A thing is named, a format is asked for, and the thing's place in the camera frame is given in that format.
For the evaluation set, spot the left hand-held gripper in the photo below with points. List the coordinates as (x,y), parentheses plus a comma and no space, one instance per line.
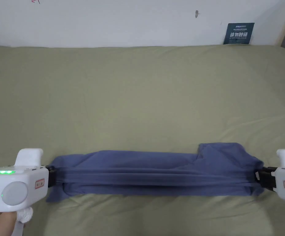
(14,182)

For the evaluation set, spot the dark blue shirt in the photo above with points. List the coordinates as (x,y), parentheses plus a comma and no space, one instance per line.
(154,177)

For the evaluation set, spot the bed with pale green sheet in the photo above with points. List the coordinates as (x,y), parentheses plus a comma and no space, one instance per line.
(137,98)

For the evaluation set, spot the dark blue sign card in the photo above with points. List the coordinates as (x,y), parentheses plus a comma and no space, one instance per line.
(238,34)

